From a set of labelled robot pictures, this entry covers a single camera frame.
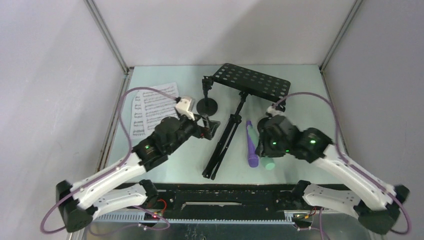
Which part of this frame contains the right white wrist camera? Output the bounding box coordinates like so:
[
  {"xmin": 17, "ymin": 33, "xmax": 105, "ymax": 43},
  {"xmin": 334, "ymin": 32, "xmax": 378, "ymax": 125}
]
[{"xmin": 265, "ymin": 105, "xmax": 286, "ymax": 118}]

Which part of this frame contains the aluminium frame rail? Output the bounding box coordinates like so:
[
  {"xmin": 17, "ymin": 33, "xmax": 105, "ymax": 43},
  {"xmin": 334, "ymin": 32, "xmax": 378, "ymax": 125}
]
[{"xmin": 84, "ymin": 0, "xmax": 130, "ymax": 172}]

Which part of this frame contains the green toy microphone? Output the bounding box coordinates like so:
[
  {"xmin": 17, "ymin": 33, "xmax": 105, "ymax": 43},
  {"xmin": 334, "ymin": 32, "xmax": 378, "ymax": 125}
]
[{"xmin": 249, "ymin": 127, "xmax": 277, "ymax": 171}]

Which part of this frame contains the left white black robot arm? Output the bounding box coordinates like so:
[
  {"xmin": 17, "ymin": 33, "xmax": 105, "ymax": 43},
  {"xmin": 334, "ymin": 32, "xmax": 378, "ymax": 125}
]
[{"xmin": 56, "ymin": 114, "xmax": 221, "ymax": 233}]

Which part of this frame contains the purple toy microphone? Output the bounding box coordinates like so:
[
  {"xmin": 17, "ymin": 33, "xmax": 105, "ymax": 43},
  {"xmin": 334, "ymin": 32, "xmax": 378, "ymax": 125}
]
[{"xmin": 245, "ymin": 120, "xmax": 259, "ymax": 168}]

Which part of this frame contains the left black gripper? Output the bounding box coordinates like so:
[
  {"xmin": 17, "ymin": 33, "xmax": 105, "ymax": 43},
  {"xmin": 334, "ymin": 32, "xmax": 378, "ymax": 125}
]
[{"xmin": 167, "ymin": 111, "xmax": 220, "ymax": 154}]

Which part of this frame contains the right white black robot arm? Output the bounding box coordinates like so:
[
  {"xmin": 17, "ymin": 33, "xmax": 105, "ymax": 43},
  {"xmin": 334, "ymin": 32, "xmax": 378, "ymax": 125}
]
[{"xmin": 255, "ymin": 115, "xmax": 410, "ymax": 235}]

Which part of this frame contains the black music stand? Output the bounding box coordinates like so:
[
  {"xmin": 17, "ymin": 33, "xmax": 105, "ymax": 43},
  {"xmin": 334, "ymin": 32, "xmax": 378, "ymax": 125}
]
[{"xmin": 202, "ymin": 63, "xmax": 291, "ymax": 180}]

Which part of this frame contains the black round microphone stand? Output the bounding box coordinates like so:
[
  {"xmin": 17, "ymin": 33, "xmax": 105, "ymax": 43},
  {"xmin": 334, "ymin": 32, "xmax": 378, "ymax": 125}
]
[
  {"xmin": 256, "ymin": 117, "xmax": 271, "ymax": 133},
  {"xmin": 196, "ymin": 76, "xmax": 218, "ymax": 116}
]

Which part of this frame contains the white sheet music page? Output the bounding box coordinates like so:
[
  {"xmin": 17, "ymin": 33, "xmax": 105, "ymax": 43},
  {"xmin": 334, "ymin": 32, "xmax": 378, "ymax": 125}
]
[
  {"xmin": 129, "ymin": 90, "xmax": 156, "ymax": 140},
  {"xmin": 135, "ymin": 90, "xmax": 177, "ymax": 135}
]

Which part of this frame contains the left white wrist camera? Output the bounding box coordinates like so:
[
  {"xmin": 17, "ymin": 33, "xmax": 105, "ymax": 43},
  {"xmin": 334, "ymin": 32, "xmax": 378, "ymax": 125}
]
[{"xmin": 174, "ymin": 96, "xmax": 196, "ymax": 121}]

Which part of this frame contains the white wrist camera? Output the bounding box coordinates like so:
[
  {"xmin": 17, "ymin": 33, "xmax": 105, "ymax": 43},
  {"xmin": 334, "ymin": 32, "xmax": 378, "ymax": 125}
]
[
  {"xmin": 265, "ymin": 105, "xmax": 286, "ymax": 118},
  {"xmin": 174, "ymin": 96, "xmax": 196, "ymax": 121}
]

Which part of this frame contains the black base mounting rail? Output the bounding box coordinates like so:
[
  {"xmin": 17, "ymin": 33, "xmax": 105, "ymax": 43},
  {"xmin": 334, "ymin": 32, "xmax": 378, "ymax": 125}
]
[{"xmin": 141, "ymin": 183, "xmax": 319, "ymax": 224}]

